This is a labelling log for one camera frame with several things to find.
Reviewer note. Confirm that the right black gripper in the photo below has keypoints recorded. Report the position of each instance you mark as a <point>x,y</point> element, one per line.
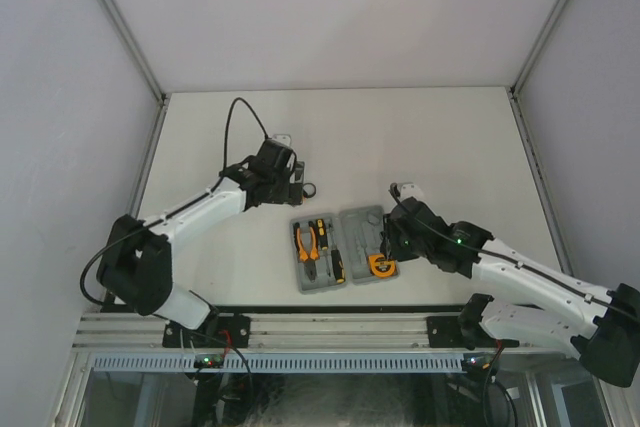
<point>391,246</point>

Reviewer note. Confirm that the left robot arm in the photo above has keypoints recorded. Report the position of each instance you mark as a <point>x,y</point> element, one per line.
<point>137,264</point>

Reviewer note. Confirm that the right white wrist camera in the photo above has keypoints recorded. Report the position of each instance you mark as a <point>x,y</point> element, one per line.
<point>409,189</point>

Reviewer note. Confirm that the black electrical tape roll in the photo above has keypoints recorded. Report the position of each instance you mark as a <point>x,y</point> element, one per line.
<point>309,190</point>

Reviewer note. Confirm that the aluminium frame post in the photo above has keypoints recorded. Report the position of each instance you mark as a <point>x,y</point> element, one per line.
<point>542,38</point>
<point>131,46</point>

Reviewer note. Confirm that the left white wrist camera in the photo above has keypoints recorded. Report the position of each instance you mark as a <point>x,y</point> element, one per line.
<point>284,139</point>

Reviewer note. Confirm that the aluminium front rail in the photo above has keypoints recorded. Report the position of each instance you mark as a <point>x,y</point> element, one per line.
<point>323,331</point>

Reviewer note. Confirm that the slotted grey cable duct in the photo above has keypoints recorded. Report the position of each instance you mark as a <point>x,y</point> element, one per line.
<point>287,363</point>

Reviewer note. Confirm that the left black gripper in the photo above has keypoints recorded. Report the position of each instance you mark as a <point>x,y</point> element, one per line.
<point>291,193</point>

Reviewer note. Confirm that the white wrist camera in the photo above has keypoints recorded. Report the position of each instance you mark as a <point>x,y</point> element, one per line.
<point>409,189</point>
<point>284,139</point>

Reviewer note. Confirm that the left aluminium frame post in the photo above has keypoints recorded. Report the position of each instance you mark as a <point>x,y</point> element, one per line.
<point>131,46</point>

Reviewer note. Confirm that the orange handled pliers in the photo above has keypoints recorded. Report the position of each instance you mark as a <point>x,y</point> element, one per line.
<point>307,256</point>

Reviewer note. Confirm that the grey plastic tool case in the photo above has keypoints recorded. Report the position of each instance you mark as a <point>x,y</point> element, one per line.
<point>357,234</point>

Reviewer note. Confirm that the right aluminium frame post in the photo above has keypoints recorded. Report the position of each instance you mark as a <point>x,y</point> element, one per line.
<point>542,38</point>

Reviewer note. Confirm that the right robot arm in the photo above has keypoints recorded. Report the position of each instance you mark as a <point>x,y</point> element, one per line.
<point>531,303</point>

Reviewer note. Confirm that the orange tape measure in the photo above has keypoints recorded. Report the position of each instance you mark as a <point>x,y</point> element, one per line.
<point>381,267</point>

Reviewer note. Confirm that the black yellow screwdriver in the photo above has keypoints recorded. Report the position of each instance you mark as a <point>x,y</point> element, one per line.
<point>321,234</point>
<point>337,266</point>

